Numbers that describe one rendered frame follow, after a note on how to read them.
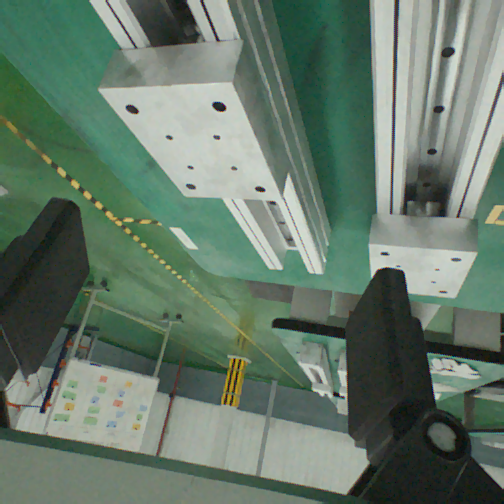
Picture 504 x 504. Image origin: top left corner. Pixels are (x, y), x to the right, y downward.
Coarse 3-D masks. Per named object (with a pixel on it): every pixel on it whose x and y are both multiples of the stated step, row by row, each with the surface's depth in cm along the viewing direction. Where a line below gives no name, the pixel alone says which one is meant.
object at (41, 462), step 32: (0, 448) 7; (32, 448) 7; (64, 448) 7; (96, 448) 7; (0, 480) 6; (32, 480) 6; (64, 480) 6; (96, 480) 7; (128, 480) 7; (160, 480) 7; (192, 480) 7; (224, 480) 7; (256, 480) 7
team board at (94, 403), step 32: (96, 288) 525; (160, 320) 644; (160, 352) 617; (64, 384) 489; (96, 384) 523; (128, 384) 563; (64, 416) 487; (96, 416) 522; (128, 416) 561; (128, 448) 560
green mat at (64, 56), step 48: (0, 0) 42; (48, 0) 41; (288, 0) 36; (336, 0) 35; (0, 48) 49; (48, 48) 47; (96, 48) 46; (288, 48) 40; (336, 48) 39; (48, 96) 55; (96, 96) 53; (336, 96) 45; (96, 144) 64; (336, 144) 52; (144, 192) 77; (336, 192) 63; (192, 240) 95; (240, 240) 89; (336, 240) 79; (480, 240) 67; (336, 288) 106; (480, 288) 86
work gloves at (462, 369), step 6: (432, 360) 161; (438, 360) 158; (444, 360) 155; (450, 360) 154; (432, 366) 174; (438, 366) 160; (444, 366) 157; (450, 366) 158; (456, 366) 155; (462, 366) 158; (468, 366) 157; (432, 372) 176; (438, 372) 173; (444, 372) 176; (450, 372) 174; (456, 372) 173; (462, 372) 168; (468, 372) 166; (474, 372) 164; (474, 378) 176
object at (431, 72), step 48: (384, 0) 25; (432, 0) 28; (480, 0) 28; (384, 48) 28; (432, 48) 32; (480, 48) 31; (384, 96) 32; (432, 96) 35; (480, 96) 30; (384, 144) 37; (432, 144) 40; (480, 144) 35; (384, 192) 44; (432, 192) 48; (480, 192) 41
